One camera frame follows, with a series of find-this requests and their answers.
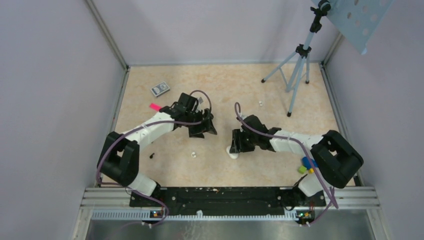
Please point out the grey playing card box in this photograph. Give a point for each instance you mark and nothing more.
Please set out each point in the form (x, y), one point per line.
(160, 89)

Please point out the white earbud charging case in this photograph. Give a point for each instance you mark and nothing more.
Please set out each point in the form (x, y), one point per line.
(231, 155)

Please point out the pink rectangular block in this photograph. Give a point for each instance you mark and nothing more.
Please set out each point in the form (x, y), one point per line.
(155, 107)

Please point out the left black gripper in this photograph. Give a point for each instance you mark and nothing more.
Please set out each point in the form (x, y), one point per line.
(206, 126)

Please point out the perforated grey metal plate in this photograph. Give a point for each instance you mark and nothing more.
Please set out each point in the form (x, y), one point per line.
(356, 20)

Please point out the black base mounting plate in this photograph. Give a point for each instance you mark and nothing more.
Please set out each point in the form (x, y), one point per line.
(236, 201)

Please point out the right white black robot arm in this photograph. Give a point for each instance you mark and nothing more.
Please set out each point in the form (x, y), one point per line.
(333, 160)

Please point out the white cable duct rail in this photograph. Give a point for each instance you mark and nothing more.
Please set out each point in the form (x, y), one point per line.
(147, 216)

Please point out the grey camera tripod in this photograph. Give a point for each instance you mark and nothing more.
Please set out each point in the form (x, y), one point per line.
(302, 65)

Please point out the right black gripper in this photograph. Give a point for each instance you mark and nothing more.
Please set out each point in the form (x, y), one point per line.
(237, 146)

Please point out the green cube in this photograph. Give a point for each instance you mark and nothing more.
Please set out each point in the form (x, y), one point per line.
(302, 170)

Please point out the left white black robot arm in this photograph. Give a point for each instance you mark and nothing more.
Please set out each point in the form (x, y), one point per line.
(119, 159)

